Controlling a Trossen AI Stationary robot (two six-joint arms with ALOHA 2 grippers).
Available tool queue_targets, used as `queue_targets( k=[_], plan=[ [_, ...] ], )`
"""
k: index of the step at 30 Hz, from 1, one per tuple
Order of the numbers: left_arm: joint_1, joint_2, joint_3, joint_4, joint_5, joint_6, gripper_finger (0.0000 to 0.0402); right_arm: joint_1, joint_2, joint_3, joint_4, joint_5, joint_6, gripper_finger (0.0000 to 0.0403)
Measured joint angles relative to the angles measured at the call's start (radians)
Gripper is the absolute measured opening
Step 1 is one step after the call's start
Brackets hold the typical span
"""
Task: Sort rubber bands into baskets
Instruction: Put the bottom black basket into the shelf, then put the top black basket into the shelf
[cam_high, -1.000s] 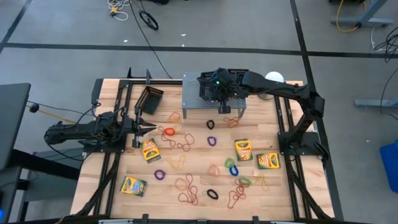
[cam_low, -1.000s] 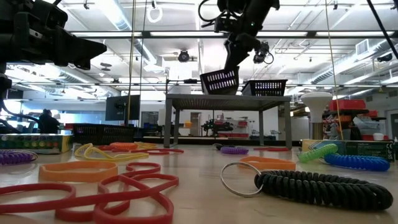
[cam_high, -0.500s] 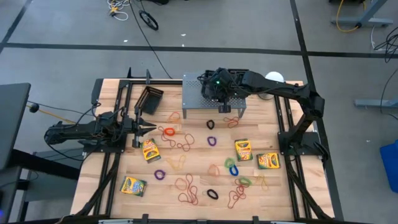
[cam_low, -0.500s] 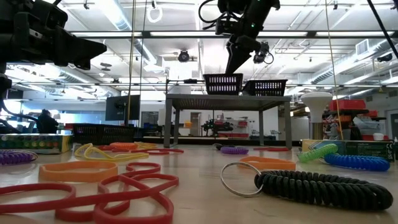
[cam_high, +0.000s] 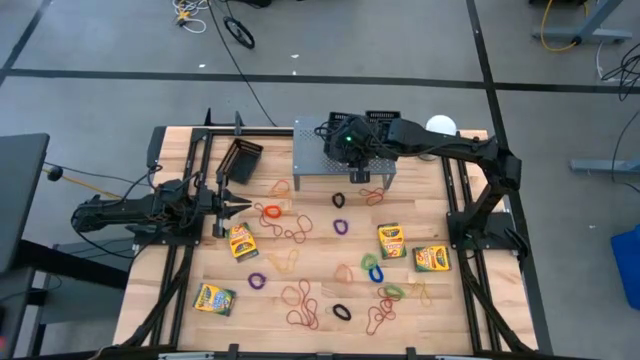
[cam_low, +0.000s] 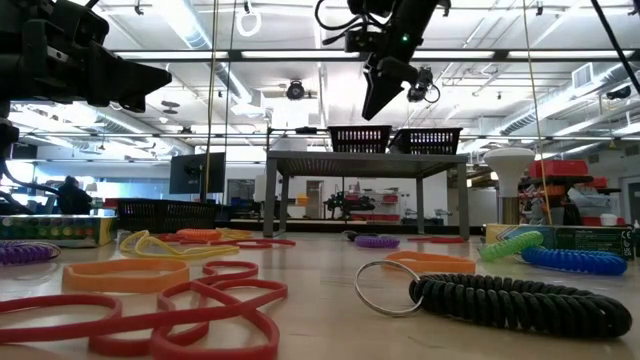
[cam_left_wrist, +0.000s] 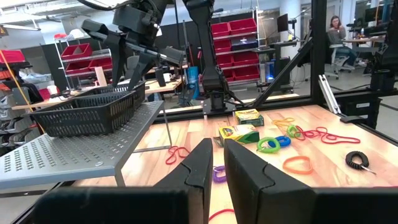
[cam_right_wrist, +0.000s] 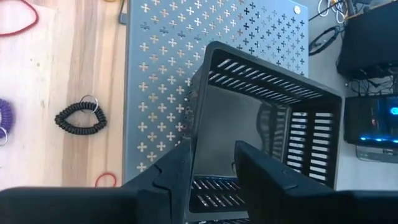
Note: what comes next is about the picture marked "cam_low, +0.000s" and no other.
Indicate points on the orange coil wristband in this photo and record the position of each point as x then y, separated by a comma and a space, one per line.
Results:
200, 234

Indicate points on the blue coil wristband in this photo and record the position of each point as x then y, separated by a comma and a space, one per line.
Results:
575, 261

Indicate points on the orange rubber band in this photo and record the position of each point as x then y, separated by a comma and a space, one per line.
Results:
435, 265
125, 284
235, 233

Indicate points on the black round overhead camera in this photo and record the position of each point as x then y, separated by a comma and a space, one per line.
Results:
295, 90

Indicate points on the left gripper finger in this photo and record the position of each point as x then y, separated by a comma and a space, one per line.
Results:
130, 75
135, 105

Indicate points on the grey metal table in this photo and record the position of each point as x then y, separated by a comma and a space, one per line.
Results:
370, 165

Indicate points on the small black background robot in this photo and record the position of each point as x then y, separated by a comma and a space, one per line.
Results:
350, 204

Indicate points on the red plastic bin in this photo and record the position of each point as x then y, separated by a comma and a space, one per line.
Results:
557, 168
597, 182

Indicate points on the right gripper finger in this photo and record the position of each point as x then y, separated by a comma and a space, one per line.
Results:
400, 70
377, 95

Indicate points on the yellow green crayon box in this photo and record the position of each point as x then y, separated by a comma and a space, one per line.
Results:
60, 230
590, 237

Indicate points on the black computer monitor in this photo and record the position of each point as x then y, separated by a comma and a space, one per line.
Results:
190, 175

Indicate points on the person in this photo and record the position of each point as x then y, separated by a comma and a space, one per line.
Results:
74, 200

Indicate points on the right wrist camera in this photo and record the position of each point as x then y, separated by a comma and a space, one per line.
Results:
362, 41

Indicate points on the white tub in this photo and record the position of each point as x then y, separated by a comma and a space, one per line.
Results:
608, 219

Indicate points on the purple coil wristband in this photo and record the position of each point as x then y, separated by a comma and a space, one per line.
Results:
377, 242
25, 252

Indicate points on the black coil wristband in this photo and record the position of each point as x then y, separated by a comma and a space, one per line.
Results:
520, 305
350, 235

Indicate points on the green coil wristband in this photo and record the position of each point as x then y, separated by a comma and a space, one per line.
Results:
510, 245

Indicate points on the long red rubber band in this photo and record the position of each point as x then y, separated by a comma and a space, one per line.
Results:
260, 242

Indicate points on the black rig-mounted device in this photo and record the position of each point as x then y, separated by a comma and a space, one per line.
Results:
426, 82

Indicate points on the yellow rubber band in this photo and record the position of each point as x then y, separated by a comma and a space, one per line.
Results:
210, 251

